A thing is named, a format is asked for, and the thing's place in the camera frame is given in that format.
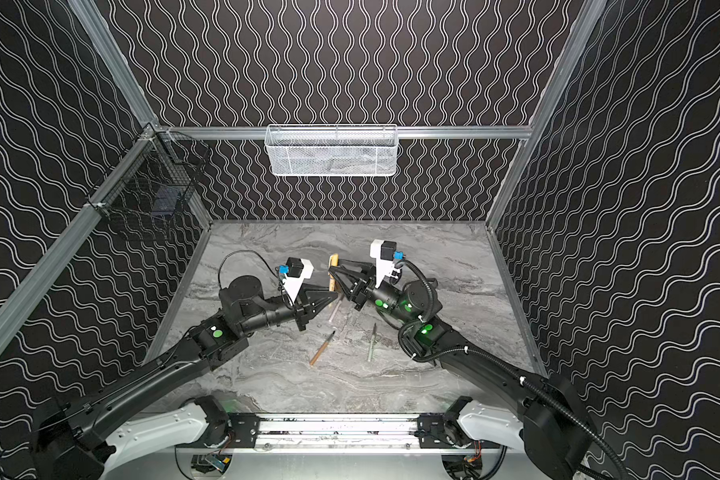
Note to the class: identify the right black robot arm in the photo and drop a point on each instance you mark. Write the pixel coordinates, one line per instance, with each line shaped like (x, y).
(554, 422)

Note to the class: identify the white pen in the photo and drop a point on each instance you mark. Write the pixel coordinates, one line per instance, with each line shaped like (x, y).
(334, 310)

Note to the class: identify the aluminium corner post left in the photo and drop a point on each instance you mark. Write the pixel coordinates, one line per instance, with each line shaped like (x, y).
(97, 29)

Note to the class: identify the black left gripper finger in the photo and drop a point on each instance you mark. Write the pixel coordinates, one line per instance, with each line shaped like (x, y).
(317, 293)
(314, 307)

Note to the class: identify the aluminium corner post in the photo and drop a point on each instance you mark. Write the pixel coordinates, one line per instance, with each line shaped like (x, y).
(97, 29)
(588, 18)

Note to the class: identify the brown pen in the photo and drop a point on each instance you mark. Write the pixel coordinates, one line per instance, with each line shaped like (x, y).
(322, 348)

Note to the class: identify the white wire mesh basket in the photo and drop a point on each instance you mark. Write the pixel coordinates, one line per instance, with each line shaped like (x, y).
(331, 157)

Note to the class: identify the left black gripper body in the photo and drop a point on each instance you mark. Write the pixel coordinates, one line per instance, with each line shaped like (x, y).
(301, 310)

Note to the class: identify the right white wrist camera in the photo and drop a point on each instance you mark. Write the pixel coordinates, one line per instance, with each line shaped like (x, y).
(386, 255)

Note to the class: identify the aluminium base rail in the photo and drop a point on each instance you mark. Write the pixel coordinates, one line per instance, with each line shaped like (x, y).
(289, 433)

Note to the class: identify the aluminium left side bar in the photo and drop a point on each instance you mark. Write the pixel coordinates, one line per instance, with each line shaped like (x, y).
(31, 290)

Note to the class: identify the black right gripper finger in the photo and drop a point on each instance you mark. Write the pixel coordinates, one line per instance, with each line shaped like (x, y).
(344, 284)
(356, 271)

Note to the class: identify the aluminium corner post right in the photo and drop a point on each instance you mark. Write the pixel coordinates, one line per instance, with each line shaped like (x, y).
(588, 18)

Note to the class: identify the black wire basket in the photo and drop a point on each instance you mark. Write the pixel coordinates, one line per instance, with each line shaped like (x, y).
(152, 201)

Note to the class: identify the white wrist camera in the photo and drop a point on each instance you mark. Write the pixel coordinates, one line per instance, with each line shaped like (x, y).
(386, 255)
(292, 275)

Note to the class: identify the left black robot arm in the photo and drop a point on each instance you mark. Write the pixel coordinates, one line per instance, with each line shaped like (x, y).
(89, 437)

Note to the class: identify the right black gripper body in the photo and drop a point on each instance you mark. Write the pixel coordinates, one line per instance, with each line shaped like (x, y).
(360, 288)

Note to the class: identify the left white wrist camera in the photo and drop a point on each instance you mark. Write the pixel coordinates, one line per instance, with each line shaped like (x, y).
(292, 275)

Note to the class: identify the aluminium horizontal back bar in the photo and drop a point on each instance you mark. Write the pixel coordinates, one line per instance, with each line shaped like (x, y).
(352, 131)

